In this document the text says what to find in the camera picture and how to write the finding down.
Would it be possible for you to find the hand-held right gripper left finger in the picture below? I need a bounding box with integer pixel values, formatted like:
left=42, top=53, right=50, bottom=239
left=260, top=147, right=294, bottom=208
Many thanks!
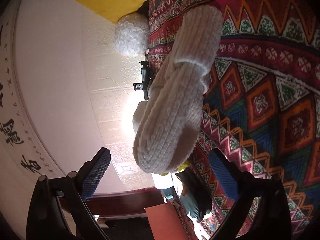
left=26, top=147, right=112, bottom=240

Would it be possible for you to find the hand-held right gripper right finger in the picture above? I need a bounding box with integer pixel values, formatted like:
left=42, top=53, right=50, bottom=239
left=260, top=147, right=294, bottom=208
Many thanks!
left=207, top=149, right=293, bottom=240

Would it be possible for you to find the blue printed pencil case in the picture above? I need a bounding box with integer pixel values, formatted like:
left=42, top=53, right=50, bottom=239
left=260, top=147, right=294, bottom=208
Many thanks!
left=172, top=165, right=213, bottom=223

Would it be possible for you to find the orange cardboard box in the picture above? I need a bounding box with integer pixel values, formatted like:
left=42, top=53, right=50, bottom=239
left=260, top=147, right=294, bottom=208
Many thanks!
left=145, top=204, right=200, bottom=240

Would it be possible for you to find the cream knit sock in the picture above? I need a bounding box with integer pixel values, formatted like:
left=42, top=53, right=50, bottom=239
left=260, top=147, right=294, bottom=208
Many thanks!
left=132, top=6, right=223, bottom=175

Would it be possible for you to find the red patterned woven blanket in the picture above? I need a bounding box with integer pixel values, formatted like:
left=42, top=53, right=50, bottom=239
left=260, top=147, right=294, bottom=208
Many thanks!
left=147, top=0, right=320, bottom=240

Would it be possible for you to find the black clamp tool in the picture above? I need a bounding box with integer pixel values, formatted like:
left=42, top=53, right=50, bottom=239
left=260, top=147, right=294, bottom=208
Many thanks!
left=133, top=52, right=153, bottom=100

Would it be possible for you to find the white fluffy ball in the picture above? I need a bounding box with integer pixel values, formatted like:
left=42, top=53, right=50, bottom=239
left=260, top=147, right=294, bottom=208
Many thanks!
left=114, top=15, right=150, bottom=57

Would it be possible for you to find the dark red wooden door frame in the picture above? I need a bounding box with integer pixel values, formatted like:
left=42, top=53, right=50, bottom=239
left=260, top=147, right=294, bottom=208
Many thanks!
left=87, top=189, right=170, bottom=220

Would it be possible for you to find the calligraphy wall scroll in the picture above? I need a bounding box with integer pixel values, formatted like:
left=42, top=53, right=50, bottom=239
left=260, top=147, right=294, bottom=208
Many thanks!
left=0, top=0, right=67, bottom=180

